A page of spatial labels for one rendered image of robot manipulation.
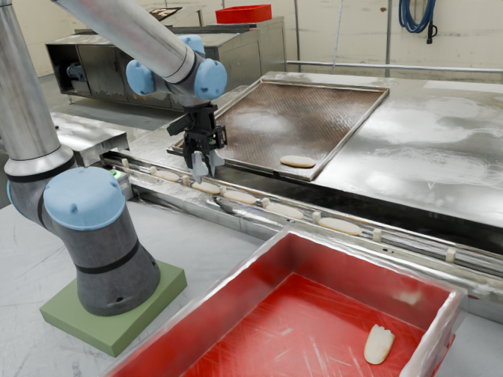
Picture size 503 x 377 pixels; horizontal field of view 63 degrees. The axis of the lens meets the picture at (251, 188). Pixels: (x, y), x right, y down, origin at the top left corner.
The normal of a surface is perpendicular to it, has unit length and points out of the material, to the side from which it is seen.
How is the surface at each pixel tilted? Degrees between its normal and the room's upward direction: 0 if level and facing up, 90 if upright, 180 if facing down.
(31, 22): 90
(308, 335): 0
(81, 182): 10
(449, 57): 90
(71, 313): 4
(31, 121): 92
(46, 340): 0
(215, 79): 92
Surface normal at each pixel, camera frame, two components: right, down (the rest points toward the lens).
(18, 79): 0.75, 0.26
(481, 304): -0.61, 0.44
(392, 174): -0.22, -0.79
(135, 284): 0.68, 0.00
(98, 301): -0.22, 0.27
